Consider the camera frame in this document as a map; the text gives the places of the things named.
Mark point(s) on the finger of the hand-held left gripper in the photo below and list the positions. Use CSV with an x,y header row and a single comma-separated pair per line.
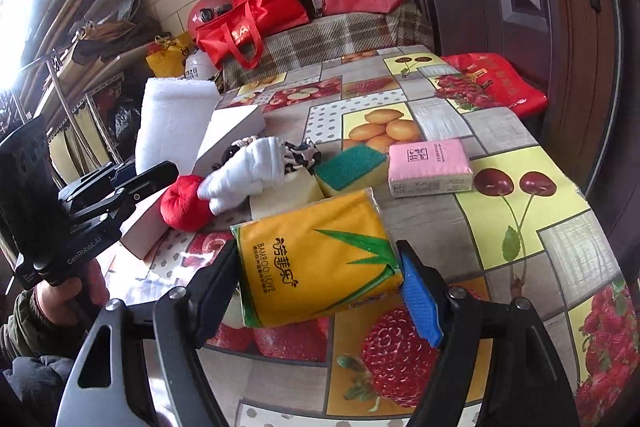
x,y
107,174
150,179

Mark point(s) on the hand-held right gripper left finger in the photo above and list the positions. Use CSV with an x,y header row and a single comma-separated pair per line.
x,y
220,279

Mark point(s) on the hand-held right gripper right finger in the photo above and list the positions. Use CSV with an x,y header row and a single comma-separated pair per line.
x,y
420,302

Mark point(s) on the red plush ball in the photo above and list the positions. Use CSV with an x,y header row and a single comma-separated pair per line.
x,y
182,204

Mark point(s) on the brown hair scrunchie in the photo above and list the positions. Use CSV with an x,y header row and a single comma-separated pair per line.
x,y
227,154

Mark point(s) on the yellow tissue pack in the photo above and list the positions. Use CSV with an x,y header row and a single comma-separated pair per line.
x,y
310,267

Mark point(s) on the white padded glove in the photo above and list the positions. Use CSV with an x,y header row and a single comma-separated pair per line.
x,y
245,177

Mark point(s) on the white cardboard box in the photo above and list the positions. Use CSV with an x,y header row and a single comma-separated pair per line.
x,y
232,124

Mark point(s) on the black and white patterned cloth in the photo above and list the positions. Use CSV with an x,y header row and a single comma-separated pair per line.
x,y
302,157

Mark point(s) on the person's left forearm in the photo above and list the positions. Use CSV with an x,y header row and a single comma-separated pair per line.
x,y
20,322

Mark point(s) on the person's left hand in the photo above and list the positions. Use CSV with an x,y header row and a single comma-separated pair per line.
x,y
55,302

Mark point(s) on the beige curtain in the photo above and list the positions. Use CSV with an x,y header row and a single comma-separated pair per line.
x,y
65,152

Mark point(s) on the black plastic bag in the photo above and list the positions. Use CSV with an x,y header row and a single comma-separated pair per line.
x,y
125,117

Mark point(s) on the white foam roll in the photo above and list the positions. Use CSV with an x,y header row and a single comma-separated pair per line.
x,y
172,122

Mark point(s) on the metal rack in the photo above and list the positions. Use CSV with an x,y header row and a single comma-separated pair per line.
x,y
70,102

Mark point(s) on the fruit print tablecloth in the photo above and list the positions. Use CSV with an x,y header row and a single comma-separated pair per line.
x,y
500,232

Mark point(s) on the pale yellow foam block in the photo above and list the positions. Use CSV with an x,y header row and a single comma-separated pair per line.
x,y
287,197

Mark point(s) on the yellow shopping bag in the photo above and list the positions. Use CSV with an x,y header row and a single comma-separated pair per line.
x,y
167,57

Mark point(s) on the white helmet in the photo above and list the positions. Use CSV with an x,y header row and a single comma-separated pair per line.
x,y
200,64

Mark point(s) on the pink tissue pack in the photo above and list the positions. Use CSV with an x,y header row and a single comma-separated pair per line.
x,y
430,167

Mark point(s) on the green and yellow sponge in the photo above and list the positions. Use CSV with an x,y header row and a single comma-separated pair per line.
x,y
350,169

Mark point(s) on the red helmet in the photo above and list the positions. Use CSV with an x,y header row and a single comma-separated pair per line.
x,y
205,12

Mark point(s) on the dark puffer jacket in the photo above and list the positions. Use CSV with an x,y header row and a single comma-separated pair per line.
x,y
35,387

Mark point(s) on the red tote bag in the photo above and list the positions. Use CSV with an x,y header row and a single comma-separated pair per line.
x,y
260,14

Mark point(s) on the red printed bag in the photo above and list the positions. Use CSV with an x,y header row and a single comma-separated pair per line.
x,y
500,79

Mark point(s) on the plaid covered bench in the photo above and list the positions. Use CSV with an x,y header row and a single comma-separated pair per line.
x,y
340,37

